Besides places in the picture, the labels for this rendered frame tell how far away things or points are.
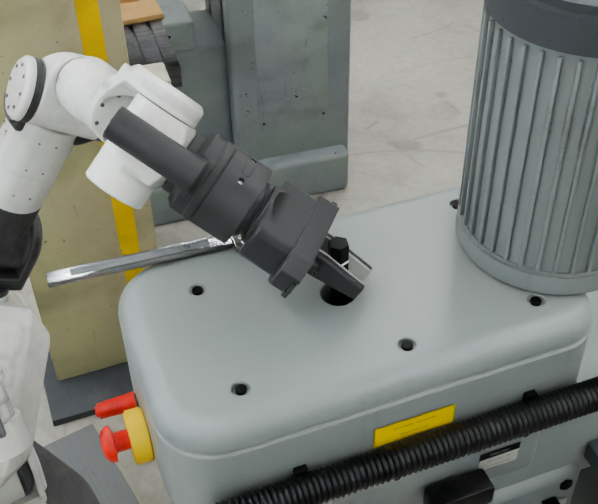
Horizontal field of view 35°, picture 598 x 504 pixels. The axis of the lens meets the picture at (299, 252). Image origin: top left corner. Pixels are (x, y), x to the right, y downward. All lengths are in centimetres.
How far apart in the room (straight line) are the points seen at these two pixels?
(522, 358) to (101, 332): 250
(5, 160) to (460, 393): 64
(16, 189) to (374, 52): 408
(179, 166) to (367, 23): 466
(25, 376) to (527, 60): 83
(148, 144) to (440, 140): 372
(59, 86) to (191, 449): 45
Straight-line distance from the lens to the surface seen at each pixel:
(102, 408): 114
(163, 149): 88
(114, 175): 92
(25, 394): 139
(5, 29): 265
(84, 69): 109
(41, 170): 124
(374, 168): 434
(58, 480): 253
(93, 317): 329
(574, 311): 100
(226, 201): 90
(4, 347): 136
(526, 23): 85
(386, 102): 480
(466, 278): 101
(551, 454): 120
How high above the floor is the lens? 257
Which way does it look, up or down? 41 degrees down
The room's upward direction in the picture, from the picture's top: 1 degrees counter-clockwise
